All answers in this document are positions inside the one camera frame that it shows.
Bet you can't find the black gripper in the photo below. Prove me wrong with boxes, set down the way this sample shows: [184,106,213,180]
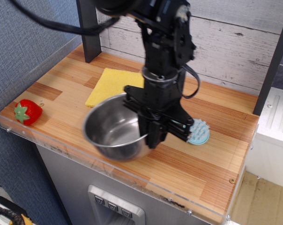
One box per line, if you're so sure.
[124,67,195,149]

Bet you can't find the stainless steel bowl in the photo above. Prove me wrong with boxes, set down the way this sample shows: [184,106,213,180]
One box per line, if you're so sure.
[82,93,153,161]

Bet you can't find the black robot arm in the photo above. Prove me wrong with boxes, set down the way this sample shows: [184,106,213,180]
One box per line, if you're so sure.
[94,0,196,149]

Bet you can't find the light blue scrub brush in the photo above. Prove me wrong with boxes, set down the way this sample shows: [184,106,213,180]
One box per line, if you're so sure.
[173,118,211,145]

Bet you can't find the yellow folded cloth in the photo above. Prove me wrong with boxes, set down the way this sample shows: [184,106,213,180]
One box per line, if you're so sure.
[85,68,144,107]

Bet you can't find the grey dispenser button panel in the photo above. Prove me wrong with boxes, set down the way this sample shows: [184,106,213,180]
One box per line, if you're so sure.
[88,185,146,225]

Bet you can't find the silver toy fridge cabinet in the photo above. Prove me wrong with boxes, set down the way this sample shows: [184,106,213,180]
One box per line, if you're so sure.
[35,144,210,225]

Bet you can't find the white toy sink counter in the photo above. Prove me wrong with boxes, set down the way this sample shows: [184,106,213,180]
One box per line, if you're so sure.
[246,87,283,187]

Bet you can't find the red toy strawberry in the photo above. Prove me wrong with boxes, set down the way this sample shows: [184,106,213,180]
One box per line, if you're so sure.
[14,99,43,126]

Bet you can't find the yellow object bottom corner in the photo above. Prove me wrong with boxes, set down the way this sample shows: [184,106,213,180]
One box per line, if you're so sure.
[17,214,34,225]

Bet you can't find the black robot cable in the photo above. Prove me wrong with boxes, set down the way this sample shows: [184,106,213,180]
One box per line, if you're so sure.
[9,0,121,36]

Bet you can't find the black left frame post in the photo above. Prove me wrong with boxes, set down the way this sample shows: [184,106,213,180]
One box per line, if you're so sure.
[76,0,102,63]

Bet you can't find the black frame post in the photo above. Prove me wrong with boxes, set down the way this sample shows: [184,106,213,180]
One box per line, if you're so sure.
[253,28,283,116]
[76,0,102,63]

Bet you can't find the black right frame post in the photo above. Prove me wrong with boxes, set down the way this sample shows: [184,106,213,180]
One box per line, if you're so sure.
[253,28,283,116]

